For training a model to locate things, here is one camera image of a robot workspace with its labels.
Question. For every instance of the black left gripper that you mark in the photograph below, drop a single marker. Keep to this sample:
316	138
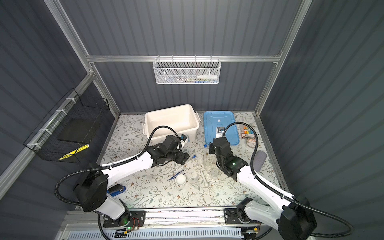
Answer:
183	158

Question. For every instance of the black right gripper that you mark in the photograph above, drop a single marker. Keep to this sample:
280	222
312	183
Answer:
211	146

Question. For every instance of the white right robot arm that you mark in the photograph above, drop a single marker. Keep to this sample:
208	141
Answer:
290	220

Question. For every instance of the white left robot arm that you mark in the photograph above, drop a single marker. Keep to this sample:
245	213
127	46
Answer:
92	187

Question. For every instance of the small clear glass beaker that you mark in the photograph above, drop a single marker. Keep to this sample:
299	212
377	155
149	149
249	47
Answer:
214	173

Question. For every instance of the blue plastic box lid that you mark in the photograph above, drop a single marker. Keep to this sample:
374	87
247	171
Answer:
215	119

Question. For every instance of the white ceramic mortar bowl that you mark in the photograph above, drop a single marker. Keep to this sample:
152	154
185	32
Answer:
180	180

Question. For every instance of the white plastic storage box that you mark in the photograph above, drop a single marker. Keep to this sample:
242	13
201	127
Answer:
182	119

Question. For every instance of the white ceramic pestle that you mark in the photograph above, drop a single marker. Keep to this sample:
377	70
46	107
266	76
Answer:
206	184

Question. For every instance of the colourful pH paper pack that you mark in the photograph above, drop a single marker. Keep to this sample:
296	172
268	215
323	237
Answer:
247	133

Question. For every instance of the grey oval stone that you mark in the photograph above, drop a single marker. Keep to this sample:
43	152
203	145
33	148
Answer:
258	161

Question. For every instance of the blue object at table edge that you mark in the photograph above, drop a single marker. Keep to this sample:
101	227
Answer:
116	190

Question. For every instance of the white bottle in basket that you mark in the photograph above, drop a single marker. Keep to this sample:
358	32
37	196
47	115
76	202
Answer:
208	77

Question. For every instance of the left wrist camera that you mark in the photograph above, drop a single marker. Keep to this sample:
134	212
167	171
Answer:
184	139

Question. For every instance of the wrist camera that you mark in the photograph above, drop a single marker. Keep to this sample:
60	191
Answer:
184	139
220	132

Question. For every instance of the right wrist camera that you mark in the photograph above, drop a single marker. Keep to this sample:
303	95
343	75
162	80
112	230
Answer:
220	132

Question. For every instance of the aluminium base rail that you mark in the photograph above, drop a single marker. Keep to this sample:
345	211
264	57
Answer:
159	218

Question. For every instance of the white wire mesh basket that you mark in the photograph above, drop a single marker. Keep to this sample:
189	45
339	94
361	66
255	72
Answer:
174	71

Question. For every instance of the black wire wall basket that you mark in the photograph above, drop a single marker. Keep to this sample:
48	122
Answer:
70	130

